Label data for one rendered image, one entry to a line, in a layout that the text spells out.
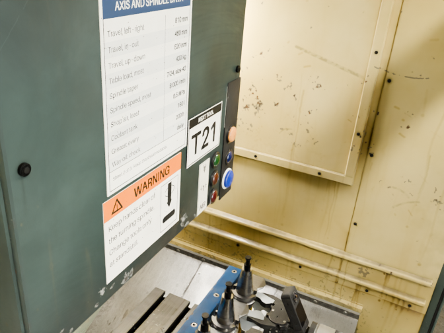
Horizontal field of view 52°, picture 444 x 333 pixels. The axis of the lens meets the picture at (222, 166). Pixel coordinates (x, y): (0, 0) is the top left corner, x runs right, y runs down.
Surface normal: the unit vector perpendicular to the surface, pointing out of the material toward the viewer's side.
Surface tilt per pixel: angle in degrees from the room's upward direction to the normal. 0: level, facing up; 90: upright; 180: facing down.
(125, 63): 90
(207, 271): 24
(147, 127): 90
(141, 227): 90
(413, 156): 91
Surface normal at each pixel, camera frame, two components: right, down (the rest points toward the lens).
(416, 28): -0.44, 0.36
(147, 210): 0.90, 0.25
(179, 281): -0.11, -0.67
